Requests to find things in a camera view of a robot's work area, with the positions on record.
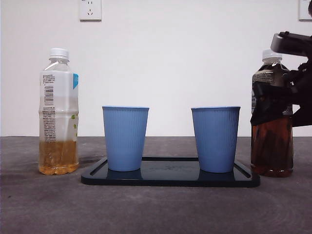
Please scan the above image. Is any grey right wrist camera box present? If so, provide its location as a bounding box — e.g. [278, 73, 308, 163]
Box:
[270, 33, 288, 53]

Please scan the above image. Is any blue ribbed plastic cup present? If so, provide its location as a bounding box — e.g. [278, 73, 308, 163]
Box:
[191, 105, 242, 174]
[101, 105, 150, 172]

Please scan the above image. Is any pale yellow drink bottle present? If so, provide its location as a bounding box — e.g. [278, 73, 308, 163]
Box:
[38, 47, 80, 176]

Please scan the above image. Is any dark brown tea bottle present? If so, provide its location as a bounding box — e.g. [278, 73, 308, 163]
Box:
[250, 49, 294, 178]

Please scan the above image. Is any dark blue rectangular tray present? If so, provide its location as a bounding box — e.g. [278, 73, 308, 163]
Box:
[80, 156, 261, 188]

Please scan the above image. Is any white wall socket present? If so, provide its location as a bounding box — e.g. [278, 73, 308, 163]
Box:
[79, 0, 102, 21]
[298, 0, 312, 21]

